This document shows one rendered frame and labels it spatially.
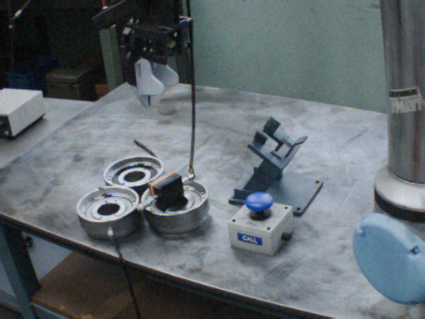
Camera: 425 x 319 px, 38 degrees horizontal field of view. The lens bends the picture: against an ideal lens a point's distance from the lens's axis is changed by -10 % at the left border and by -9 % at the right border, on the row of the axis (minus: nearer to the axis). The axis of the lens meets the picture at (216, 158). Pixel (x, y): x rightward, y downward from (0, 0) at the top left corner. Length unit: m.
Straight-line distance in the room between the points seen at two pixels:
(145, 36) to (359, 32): 1.71
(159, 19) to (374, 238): 0.47
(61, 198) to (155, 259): 0.28
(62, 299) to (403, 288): 0.85
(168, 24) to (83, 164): 0.44
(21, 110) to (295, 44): 1.33
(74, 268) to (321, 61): 1.59
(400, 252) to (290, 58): 2.17
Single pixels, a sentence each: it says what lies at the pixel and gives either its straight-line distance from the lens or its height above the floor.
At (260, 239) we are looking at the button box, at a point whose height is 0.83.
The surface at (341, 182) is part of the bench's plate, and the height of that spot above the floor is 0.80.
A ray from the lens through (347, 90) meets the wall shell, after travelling 2.70.
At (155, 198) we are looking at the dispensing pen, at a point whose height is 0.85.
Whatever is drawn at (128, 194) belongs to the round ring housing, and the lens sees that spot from 1.10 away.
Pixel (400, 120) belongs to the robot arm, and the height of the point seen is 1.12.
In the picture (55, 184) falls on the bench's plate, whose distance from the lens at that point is 1.24.
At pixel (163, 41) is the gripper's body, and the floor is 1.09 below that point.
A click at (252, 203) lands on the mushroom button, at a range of 0.95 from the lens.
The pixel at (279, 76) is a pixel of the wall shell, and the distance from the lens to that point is 2.82.
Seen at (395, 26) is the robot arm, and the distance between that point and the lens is 0.57.
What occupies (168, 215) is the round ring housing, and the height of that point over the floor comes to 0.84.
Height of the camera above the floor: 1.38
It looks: 28 degrees down
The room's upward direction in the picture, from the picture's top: 7 degrees counter-clockwise
